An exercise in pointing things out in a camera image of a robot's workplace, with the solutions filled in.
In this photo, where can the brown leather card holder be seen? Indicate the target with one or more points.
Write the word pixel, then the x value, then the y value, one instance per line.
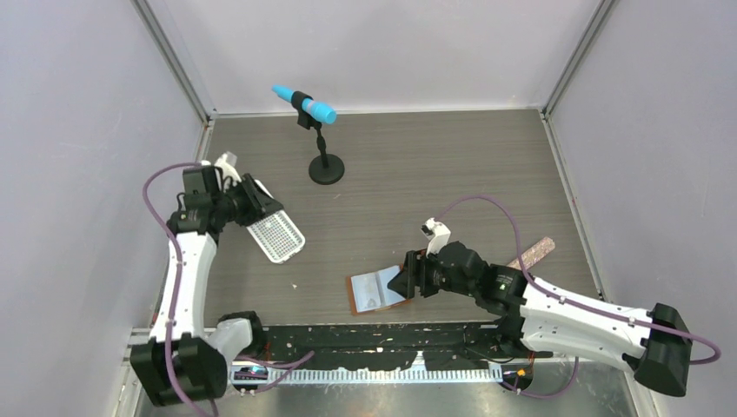
pixel 391 299

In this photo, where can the pink glitter stick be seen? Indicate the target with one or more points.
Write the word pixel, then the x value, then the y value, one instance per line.
pixel 533 254

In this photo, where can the blue toy microphone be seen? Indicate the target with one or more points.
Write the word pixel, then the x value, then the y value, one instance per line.
pixel 309 110

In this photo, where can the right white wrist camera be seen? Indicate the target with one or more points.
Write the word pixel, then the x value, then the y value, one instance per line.
pixel 438 235

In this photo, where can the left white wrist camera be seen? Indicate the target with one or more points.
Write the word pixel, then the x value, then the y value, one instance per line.
pixel 226 162

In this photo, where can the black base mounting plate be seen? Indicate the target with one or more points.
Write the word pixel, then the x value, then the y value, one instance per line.
pixel 386 347

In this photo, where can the black microphone stand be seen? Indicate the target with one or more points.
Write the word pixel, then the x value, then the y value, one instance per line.
pixel 325 169

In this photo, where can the VIP card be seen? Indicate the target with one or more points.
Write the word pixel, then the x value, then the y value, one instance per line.
pixel 367 294

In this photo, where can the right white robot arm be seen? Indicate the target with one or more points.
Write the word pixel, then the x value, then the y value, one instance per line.
pixel 539 317

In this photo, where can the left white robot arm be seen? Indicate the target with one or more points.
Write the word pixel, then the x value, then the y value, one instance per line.
pixel 181 363

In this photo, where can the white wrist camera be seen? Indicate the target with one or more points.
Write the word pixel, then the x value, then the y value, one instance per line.
pixel 226 162
pixel 438 235

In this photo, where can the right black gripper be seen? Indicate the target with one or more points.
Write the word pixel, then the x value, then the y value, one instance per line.
pixel 414 274

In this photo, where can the white perforated plastic basket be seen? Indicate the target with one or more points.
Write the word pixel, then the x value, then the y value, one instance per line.
pixel 278 237

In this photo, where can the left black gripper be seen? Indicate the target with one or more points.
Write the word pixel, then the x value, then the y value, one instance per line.
pixel 260 204

